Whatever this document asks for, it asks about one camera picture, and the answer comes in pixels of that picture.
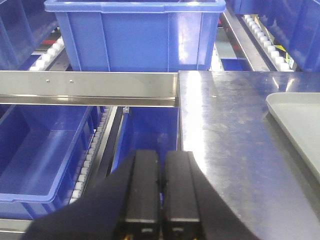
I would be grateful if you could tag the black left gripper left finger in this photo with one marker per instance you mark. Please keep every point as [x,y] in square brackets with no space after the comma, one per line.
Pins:
[125,204]

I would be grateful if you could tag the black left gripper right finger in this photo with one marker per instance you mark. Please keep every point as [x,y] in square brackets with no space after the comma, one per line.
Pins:
[192,208]

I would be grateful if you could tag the steel shelf crossbar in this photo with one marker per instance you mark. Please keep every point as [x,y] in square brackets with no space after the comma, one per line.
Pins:
[80,88]

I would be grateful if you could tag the blue bin lower centre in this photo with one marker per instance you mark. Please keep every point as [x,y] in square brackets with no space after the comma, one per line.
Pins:
[147,128]

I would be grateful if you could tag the blue bin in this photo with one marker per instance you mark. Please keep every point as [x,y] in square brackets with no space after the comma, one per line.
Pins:
[294,23]
[138,35]
[42,149]
[147,128]

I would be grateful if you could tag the blue bin lower left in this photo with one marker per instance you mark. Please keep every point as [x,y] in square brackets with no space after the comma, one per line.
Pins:
[42,149]

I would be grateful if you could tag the grey metal tray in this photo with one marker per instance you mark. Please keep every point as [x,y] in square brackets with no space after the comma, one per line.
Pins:
[298,115]

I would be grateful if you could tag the blue bin front left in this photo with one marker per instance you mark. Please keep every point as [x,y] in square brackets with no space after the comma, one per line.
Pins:
[138,35]

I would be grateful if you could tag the blue bin front right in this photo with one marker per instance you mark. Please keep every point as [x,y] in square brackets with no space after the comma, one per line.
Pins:
[294,23]

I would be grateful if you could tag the white roller conveyor rail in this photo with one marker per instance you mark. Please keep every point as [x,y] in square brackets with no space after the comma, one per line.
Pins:
[265,42]

